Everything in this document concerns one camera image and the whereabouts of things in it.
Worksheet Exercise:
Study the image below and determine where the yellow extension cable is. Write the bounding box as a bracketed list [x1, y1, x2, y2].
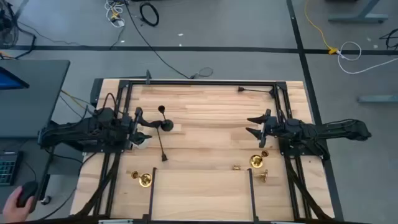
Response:
[303, 0, 339, 55]

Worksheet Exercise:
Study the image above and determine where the black fan cable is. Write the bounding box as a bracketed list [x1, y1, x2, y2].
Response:
[12, 24, 38, 60]

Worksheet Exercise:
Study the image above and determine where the black keyboard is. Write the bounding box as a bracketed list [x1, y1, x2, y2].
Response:
[0, 151, 22, 187]

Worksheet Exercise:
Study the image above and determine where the black computer mouse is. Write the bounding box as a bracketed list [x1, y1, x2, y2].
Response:
[16, 180, 39, 208]

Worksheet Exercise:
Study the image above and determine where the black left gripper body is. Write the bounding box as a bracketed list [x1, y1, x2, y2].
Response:
[123, 106, 144, 147]

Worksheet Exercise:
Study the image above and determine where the computer monitor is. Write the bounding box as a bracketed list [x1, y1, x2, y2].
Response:
[0, 66, 30, 91]

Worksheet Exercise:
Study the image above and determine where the person's hand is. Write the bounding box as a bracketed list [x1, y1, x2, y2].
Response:
[2, 185, 37, 223]

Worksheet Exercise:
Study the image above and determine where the black floor fan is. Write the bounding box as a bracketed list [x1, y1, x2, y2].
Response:
[0, 0, 20, 49]

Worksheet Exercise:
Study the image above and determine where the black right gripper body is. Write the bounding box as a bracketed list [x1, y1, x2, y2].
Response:
[259, 108, 282, 149]

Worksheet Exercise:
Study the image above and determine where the grey desk foot bar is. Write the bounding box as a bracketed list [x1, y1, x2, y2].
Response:
[356, 95, 398, 104]

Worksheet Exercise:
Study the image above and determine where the dark keyboard desk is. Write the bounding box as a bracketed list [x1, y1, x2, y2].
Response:
[0, 136, 57, 218]

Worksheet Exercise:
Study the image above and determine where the coiled black cable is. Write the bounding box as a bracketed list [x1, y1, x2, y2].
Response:
[139, 1, 160, 27]

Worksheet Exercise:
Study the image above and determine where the white cable bundle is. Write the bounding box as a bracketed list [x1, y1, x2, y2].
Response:
[104, 0, 126, 29]

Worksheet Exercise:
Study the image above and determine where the white power cable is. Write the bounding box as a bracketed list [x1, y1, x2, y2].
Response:
[336, 41, 398, 75]

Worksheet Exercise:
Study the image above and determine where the black corner bracket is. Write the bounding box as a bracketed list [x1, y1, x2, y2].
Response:
[89, 77, 105, 108]

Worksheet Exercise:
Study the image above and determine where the tangled black cable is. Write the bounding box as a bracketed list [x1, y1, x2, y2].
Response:
[378, 28, 398, 50]

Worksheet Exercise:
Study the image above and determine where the dark grey desk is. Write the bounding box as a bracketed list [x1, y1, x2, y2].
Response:
[0, 60, 71, 139]

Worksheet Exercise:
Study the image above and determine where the desk with grey legs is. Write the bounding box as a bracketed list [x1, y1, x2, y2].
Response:
[328, 0, 389, 24]

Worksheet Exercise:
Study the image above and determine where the grey looped cable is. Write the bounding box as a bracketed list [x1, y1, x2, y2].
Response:
[189, 67, 215, 80]

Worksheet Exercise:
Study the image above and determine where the white pot with green plant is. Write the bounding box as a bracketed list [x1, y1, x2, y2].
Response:
[132, 138, 150, 151]

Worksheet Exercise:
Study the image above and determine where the long black cable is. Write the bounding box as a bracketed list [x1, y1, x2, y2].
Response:
[123, 0, 192, 80]

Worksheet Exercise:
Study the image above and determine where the black aluminium table frame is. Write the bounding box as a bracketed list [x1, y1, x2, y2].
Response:
[73, 78, 336, 224]

